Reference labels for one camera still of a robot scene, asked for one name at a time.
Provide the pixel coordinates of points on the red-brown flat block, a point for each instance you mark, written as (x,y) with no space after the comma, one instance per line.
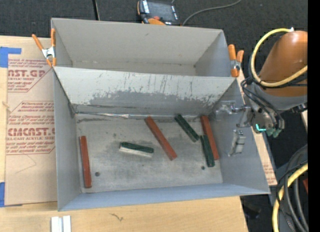
(85,162)
(209,136)
(160,138)

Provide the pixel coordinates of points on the grey metal bin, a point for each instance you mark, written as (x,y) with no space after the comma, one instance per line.
(140,176)

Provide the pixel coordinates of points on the dark green flat block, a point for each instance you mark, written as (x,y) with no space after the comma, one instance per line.
(187,128)
(137,148)
(208,152)

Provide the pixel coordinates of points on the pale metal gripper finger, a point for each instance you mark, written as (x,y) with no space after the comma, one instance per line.
(238,142)
(228,108)

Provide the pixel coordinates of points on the black cylinder on white bracket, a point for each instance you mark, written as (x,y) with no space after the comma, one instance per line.
(300,107)

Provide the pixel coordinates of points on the brown cardboard board red print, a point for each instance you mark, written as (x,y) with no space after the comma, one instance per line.
(30,116)

